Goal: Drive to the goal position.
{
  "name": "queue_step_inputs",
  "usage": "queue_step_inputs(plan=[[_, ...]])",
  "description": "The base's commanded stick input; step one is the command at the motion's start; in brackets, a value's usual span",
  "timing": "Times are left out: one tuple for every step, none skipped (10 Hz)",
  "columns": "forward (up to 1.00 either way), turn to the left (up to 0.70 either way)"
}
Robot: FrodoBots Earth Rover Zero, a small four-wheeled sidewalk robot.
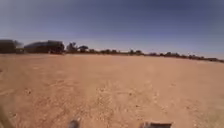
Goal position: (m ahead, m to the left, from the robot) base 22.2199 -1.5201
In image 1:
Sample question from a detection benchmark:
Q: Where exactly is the row of trees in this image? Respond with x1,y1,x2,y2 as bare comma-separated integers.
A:
65,41,224,63

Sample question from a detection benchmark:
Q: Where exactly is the dark building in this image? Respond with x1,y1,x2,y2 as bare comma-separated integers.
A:
0,39,24,55
23,40,66,55

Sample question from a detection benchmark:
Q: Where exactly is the robot's own part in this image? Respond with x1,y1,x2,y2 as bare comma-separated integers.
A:
139,121,174,128
67,119,81,128

